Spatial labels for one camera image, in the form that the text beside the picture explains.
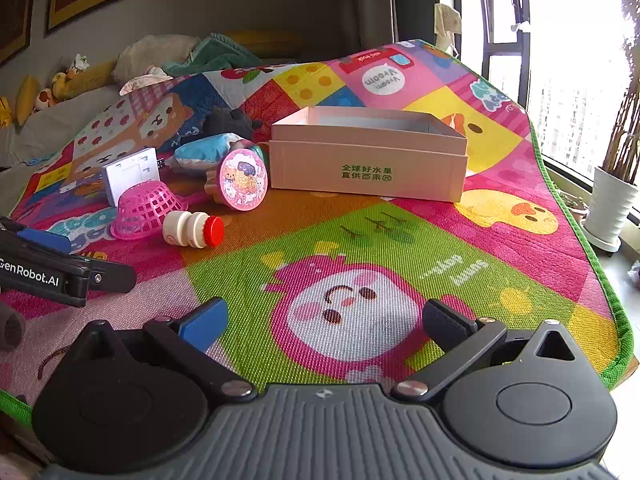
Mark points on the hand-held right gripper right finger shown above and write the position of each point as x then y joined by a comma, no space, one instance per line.
442,322

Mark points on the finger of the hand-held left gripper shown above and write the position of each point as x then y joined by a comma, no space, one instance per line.
45,240
112,277

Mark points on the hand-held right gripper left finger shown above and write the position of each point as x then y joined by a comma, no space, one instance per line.
202,325

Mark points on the pink plastic basket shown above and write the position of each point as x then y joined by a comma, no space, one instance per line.
145,207

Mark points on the white bottle with red cap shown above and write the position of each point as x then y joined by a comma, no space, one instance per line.
182,228

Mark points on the white notepad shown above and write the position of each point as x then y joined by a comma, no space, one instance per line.
130,172

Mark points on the red gold round toy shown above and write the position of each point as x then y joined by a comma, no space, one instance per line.
242,177

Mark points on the blue tissue packet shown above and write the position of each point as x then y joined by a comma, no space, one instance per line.
205,152

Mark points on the pink cardboard box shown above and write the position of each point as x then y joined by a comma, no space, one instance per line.
350,175

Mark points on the black plush toy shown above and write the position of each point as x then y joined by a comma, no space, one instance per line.
227,122

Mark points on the person's left hand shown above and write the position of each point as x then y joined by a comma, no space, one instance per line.
10,327

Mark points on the colourful cartoon play mat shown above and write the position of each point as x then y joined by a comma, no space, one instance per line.
350,240

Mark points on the mushroom plush toy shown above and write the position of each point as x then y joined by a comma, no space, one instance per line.
45,100

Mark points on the small pink plant pot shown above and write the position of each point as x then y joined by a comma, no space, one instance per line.
575,210

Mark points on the small white plush toy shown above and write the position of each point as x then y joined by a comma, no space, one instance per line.
79,64

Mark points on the pink and white cloth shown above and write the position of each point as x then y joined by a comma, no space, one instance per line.
145,81

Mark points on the white plant pot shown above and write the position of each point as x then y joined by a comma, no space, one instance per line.
607,200

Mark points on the beige pillow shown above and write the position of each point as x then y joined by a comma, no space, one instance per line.
150,55

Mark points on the green towel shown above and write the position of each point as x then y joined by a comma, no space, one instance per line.
215,57

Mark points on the tall potted plant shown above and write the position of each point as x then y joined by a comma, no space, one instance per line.
625,125

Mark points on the yellow cushion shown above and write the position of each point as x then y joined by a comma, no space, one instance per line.
265,42

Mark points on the hanging beige cloth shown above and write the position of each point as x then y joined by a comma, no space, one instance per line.
447,25

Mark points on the dark grey curtain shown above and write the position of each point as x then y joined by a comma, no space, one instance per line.
410,0

